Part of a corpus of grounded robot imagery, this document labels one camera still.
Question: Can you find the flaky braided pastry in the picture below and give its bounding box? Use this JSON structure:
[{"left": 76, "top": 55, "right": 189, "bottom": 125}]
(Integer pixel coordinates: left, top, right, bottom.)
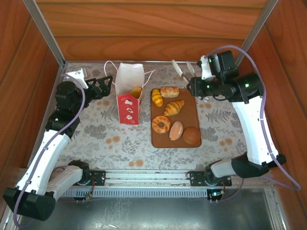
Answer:
[{"left": 160, "top": 86, "right": 180, "bottom": 98}]

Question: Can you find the small yellow striped croissant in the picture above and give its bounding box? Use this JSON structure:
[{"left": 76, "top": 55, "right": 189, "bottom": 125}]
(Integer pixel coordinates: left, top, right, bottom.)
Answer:
[{"left": 151, "top": 89, "right": 164, "bottom": 107}]

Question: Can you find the brown rectangular tray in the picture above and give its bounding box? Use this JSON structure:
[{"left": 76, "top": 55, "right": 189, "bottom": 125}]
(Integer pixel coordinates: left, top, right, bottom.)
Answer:
[{"left": 151, "top": 88, "right": 202, "bottom": 148}]

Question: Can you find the glazed ring donut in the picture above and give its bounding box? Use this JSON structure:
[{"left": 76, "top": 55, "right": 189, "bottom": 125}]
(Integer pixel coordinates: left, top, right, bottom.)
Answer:
[{"left": 152, "top": 115, "right": 172, "bottom": 134}]

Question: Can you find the sugared oval bun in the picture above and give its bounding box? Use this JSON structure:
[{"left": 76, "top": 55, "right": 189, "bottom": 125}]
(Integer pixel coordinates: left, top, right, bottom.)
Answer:
[{"left": 129, "top": 86, "right": 143, "bottom": 99}]

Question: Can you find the small circuit board green light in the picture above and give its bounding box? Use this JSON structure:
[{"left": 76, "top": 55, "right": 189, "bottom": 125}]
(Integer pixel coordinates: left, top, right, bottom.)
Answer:
[{"left": 208, "top": 181, "right": 226, "bottom": 204}]

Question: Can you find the pink cream sandwich bun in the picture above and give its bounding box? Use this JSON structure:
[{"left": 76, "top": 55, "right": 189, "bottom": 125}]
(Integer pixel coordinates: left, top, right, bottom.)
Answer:
[{"left": 169, "top": 121, "right": 184, "bottom": 141}]

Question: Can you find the large golden croissant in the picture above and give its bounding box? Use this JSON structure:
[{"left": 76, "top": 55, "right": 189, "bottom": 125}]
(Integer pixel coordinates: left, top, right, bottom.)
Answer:
[{"left": 163, "top": 99, "right": 185, "bottom": 117}]

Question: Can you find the shiny metal plate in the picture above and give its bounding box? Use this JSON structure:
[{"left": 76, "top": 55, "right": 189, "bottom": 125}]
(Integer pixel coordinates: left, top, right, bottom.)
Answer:
[{"left": 14, "top": 189, "right": 276, "bottom": 230}]

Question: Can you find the floral patterned tablecloth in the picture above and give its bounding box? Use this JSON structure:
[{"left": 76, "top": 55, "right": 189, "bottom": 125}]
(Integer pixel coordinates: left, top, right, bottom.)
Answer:
[{"left": 28, "top": 62, "right": 264, "bottom": 171}]

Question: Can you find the red white paper bag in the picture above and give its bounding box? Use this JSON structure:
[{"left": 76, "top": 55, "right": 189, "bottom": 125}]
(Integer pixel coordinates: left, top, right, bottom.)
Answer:
[{"left": 104, "top": 60, "right": 156, "bottom": 126}]

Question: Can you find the aluminium corner post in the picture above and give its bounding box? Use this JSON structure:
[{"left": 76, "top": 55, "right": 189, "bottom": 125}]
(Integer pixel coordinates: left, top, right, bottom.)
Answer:
[
  {"left": 23, "top": 0, "right": 67, "bottom": 68},
  {"left": 234, "top": 0, "right": 279, "bottom": 67}
]

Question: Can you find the aluminium front frame rail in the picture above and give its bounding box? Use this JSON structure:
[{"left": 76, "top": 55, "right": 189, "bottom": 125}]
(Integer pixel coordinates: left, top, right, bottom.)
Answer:
[{"left": 16, "top": 168, "right": 274, "bottom": 190}]

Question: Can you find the small connector with red wire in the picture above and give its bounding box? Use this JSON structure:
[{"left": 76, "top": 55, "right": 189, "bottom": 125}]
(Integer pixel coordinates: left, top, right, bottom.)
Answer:
[{"left": 85, "top": 177, "right": 95, "bottom": 200}]

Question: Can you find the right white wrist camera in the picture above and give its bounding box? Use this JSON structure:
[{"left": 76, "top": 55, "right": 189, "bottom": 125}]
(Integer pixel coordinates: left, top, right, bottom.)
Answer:
[{"left": 200, "top": 54, "right": 216, "bottom": 81}]

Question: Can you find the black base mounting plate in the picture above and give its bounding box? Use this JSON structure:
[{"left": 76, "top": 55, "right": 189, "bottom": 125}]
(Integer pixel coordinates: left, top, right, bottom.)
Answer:
[
  {"left": 79, "top": 170, "right": 106, "bottom": 187},
  {"left": 187, "top": 170, "right": 233, "bottom": 187}
]

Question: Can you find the grey slotted cable duct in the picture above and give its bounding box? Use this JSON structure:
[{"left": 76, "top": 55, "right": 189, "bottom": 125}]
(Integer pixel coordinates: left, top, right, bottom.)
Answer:
[{"left": 56, "top": 187, "right": 209, "bottom": 199}]

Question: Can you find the round dark brown bun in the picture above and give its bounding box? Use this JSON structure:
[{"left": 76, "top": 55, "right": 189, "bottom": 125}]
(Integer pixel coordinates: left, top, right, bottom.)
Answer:
[{"left": 183, "top": 126, "right": 201, "bottom": 145}]

